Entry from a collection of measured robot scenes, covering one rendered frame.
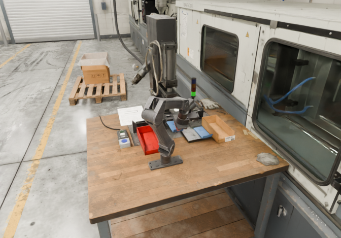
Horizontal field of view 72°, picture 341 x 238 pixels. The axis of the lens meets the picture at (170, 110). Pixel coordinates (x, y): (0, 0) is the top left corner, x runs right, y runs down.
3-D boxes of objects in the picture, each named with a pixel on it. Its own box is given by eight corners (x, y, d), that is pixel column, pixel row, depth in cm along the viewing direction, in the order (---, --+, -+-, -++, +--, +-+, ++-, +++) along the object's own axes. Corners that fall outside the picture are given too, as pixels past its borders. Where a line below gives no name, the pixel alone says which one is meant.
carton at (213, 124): (217, 144, 156) (218, 134, 152) (201, 126, 177) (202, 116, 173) (234, 140, 159) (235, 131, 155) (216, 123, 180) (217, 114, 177)
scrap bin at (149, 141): (144, 155, 145) (144, 147, 142) (136, 134, 166) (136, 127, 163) (163, 151, 148) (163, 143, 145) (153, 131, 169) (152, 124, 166)
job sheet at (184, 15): (180, 36, 320) (180, 9, 305) (181, 36, 321) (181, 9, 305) (186, 39, 299) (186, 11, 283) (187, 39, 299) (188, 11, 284)
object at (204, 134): (203, 139, 156) (203, 136, 154) (193, 128, 168) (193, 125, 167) (212, 137, 158) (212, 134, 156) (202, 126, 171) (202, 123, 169)
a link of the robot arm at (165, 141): (167, 141, 139) (148, 105, 116) (176, 145, 136) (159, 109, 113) (161, 149, 137) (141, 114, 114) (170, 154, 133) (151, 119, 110)
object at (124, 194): (113, 316, 146) (88, 219, 105) (102, 198, 229) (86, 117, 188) (264, 257, 177) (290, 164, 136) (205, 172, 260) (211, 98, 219)
